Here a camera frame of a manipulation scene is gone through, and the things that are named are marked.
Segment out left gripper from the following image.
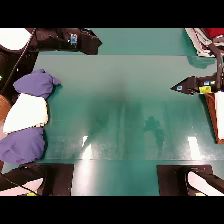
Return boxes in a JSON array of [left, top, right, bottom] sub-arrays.
[[61, 28, 103, 56]]

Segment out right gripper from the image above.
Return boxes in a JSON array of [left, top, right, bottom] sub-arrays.
[[179, 75, 202, 96]]

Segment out purple T-shirt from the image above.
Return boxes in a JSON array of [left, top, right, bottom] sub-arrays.
[[13, 68, 63, 100]]

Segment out heap of clothes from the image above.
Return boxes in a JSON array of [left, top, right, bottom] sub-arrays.
[[184, 27, 224, 58]]

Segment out red garment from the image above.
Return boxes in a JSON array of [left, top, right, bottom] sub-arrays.
[[203, 27, 224, 39]]

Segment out white garment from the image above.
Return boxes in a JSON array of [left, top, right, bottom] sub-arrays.
[[2, 92, 50, 135]]

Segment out purple garment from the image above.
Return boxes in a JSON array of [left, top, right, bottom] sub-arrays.
[[0, 126, 47, 165]]

